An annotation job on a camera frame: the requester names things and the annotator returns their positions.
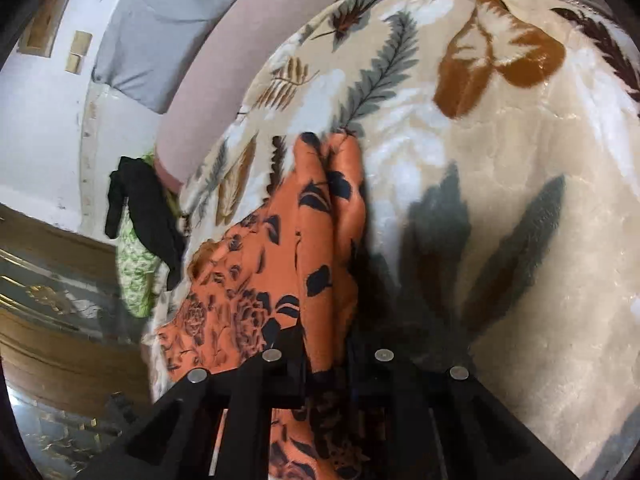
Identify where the green checked pillow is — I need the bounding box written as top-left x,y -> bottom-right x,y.
116,154 -> 183,318

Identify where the wooden door with glass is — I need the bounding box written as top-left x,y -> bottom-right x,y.
0,205 -> 151,411

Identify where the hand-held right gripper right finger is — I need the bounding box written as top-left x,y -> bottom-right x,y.
347,332 -> 581,480

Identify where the black cloth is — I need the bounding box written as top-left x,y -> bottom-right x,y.
104,156 -> 187,291

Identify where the pink bolster cushion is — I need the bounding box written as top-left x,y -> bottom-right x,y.
154,0 -> 396,193

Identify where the orange floral blouse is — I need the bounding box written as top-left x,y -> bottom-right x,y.
156,131 -> 373,480

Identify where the leaf print blanket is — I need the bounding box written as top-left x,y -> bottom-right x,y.
145,0 -> 640,480

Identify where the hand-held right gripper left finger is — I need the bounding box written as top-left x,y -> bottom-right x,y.
87,327 -> 307,480

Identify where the beige wall panel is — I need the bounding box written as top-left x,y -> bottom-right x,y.
17,0 -> 77,57

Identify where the grey pillow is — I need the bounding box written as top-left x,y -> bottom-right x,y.
91,0 -> 273,115

